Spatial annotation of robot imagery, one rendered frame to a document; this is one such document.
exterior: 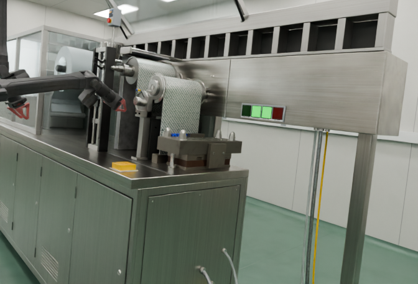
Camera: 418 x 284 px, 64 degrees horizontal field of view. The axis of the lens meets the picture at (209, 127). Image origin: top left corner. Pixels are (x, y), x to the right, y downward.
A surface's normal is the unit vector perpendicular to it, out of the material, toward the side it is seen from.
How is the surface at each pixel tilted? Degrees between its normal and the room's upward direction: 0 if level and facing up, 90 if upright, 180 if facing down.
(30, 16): 90
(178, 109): 90
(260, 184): 90
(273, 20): 90
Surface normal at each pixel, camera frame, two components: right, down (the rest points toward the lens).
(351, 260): -0.72, -0.04
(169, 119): 0.69, 0.11
